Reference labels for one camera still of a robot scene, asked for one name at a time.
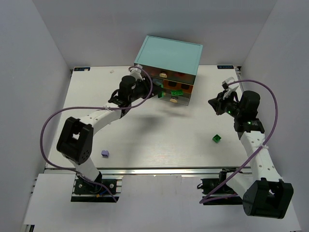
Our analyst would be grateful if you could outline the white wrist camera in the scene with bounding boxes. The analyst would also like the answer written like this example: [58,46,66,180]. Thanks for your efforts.
[129,64,142,80]
[222,77,239,100]

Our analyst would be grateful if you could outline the small clear drawer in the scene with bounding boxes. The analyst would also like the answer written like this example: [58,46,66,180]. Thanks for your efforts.
[151,76,164,88]
[158,81,193,106]

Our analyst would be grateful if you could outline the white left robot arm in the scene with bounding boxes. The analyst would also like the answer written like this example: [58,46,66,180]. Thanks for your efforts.
[56,75,163,183]

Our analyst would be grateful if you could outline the right blue corner label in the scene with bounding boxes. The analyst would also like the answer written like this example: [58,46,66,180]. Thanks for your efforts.
[217,65,234,70]

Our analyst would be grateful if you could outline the long green lego brick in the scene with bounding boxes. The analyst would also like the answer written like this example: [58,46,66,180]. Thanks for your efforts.
[170,90,183,96]

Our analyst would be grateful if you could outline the blue corner label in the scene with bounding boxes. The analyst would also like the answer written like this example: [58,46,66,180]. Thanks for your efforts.
[217,65,234,70]
[73,67,90,72]

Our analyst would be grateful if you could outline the teal drawer cabinet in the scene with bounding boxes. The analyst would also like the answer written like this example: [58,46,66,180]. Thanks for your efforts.
[133,35,203,106]

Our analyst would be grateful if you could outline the green lego plate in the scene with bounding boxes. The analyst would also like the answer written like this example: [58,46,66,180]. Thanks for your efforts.
[158,84,164,98]

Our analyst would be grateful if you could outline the aluminium table front rail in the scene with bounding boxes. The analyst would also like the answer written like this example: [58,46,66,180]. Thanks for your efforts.
[44,166,275,176]

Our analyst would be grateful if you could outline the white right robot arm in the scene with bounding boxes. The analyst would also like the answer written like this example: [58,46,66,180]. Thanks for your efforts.
[208,90,294,219]

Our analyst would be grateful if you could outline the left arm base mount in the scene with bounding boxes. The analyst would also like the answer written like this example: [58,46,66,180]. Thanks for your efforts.
[70,177,122,203]

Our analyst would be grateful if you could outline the left blue corner label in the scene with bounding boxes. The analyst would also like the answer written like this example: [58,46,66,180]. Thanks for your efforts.
[73,67,90,72]

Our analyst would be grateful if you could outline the green lego cube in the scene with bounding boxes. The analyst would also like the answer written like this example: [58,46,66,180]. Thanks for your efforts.
[212,134,222,143]

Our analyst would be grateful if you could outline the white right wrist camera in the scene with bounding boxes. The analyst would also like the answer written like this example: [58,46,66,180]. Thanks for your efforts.
[222,77,239,100]

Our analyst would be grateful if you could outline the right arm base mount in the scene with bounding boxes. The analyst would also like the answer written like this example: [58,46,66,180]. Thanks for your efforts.
[197,169,244,206]

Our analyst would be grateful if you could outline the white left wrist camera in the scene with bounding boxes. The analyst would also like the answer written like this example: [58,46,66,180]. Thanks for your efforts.
[129,64,142,80]

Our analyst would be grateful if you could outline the lilac lego brick front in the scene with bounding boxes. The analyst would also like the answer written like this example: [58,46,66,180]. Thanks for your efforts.
[101,150,110,158]

